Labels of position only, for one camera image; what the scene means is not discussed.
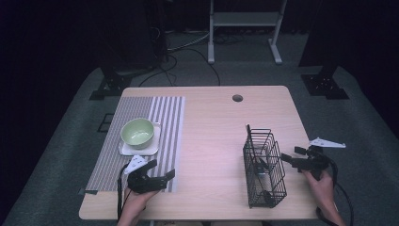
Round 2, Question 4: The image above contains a white square plate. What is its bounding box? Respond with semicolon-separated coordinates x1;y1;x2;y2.
118;121;162;157

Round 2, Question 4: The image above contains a green bowl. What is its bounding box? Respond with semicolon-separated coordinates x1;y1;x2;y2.
120;118;155;151

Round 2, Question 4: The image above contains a person's left hand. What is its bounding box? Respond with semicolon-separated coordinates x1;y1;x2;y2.
122;187;158;219

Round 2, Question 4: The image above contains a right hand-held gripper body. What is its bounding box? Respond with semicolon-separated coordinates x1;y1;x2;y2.
291;137;347;182

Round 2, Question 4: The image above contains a hand-held gripper cable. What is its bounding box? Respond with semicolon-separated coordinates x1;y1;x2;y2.
314;158;355;226
116;163;130;221

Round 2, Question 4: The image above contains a black wire basket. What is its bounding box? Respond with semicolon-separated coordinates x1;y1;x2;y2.
242;123;288;209

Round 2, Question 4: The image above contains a grey floor cable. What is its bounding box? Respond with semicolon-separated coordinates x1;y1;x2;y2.
167;30;211;53

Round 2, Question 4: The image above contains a striped placemat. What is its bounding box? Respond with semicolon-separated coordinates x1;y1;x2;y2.
84;95;186;194

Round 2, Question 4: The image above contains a black floor cable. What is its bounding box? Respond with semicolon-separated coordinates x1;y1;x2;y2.
137;46;221;88

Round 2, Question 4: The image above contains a left hand-held gripper cable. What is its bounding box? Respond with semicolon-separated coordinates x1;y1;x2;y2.
116;163;130;221

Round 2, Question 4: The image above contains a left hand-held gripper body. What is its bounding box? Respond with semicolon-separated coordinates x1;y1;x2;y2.
123;153;168;194

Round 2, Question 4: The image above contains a white metal stand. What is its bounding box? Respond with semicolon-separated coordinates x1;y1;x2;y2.
207;0;288;66

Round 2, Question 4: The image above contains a person's right hand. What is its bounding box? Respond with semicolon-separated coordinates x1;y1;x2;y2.
301;169;337;212

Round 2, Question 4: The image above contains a right hand-held gripper cable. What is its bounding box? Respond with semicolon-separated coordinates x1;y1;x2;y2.
314;158;355;226

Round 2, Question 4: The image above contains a black stand base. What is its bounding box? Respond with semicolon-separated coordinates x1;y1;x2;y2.
300;65;350;101
88;66;134;102

